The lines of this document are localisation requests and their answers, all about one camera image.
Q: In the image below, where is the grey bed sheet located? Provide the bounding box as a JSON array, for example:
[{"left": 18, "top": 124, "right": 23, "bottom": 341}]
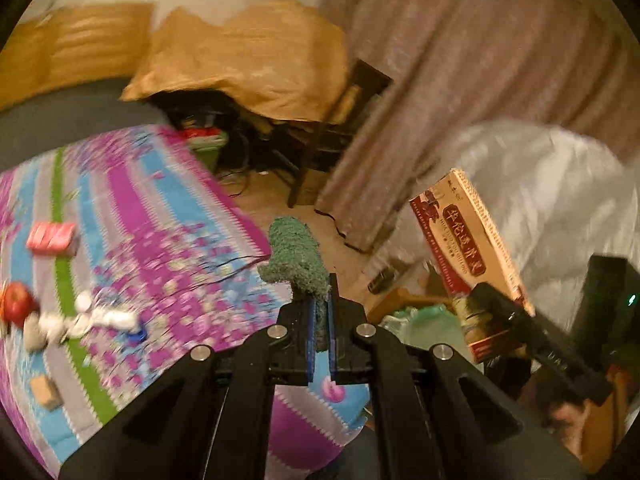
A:
[{"left": 0, "top": 77, "right": 171, "bottom": 171}]

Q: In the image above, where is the brown box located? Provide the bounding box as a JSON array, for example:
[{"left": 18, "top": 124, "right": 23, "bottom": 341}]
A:
[{"left": 30, "top": 376, "right": 61, "bottom": 408}]

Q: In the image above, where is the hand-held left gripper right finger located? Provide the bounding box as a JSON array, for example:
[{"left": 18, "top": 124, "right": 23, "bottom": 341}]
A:
[{"left": 329, "top": 272, "right": 588, "bottom": 480}]

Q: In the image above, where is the floral striped bedsheet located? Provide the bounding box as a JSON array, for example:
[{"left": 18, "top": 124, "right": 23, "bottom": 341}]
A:
[{"left": 0, "top": 125, "right": 371, "bottom": 466}]

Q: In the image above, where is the white satin cloth cover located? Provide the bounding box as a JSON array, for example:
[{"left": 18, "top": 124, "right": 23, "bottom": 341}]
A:
[{"left": 390, "top": 119, "right": 640, "bottom": 321}]

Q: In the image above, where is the trash bin with green bag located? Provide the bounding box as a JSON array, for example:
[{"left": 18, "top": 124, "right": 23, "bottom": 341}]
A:
[{"left": 375, "top": 302, "right": 466, "bottom": 356}]

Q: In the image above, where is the grey paper ball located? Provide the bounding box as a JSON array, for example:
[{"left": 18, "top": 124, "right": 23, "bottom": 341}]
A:
[{"left": 22, "top": 317, "right": 48, "bottom": 353}]

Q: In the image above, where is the person's right hand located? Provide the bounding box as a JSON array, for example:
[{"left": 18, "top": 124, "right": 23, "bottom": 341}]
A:
[{"left": 542, "top": 400, "right": 601, "bottom": 461}]

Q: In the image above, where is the golden cloth cover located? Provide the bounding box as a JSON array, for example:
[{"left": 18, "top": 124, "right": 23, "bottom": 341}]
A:
[{"left": 120, "top": 0, "right": 351, "bottom": 123}]

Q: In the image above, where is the dark wooden chair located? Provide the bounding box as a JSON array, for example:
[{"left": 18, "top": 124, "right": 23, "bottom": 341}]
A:
[{"left": 287, "top": 59, "right": 393, "bottom": 208}]

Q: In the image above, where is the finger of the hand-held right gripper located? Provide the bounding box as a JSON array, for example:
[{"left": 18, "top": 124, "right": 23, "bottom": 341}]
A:
[{"left": 470, "top": 282, "right": 551, "bottom": 356}]

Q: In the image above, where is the wooden headboard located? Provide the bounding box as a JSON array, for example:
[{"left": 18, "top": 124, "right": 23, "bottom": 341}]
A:
[{"left": 0, "top": 2, "right": 156, "bottom": 111}]

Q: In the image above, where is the pink patterned curtain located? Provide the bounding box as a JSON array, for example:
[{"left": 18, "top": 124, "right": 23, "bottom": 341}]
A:
[{"left": 312, "top": 0, "right": 640, "bottom": 256}]

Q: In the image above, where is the red tan patterned carton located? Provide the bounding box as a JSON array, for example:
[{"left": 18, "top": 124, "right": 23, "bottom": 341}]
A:
[{"left": 409, "top": 167, "right": 536, "bottom": 365}]

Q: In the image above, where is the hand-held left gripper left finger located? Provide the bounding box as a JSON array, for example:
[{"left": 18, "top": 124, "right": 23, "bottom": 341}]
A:
[{"left": 59, "top": 299, "right": 316, "bottom": 480}]

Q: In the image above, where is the red apple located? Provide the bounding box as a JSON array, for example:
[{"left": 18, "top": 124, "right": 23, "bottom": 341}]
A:
[{"left": 0, "top": 282, "right": 38, "bottom": 328}]

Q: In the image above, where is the green plastic bucket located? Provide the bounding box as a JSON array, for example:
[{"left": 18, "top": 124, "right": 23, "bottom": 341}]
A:
[{"left": 187, "top": 130, "right": 226, "bottom": 173}]

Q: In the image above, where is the pink box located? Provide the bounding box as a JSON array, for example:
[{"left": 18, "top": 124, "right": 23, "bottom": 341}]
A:
[{"left": 26, "top": 221, "right": 81, "bottom": 257}]

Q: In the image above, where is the green scouring cloth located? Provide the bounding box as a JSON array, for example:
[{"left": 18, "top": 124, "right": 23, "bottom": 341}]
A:
[{"left": 257, "top": 215, "right": 333, "bottom": 353}]

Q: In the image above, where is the tangled floor cable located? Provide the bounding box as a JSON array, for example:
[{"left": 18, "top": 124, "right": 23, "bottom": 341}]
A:
[{"left": 215, "top": 167, "right": 266, "bottom": 198}]

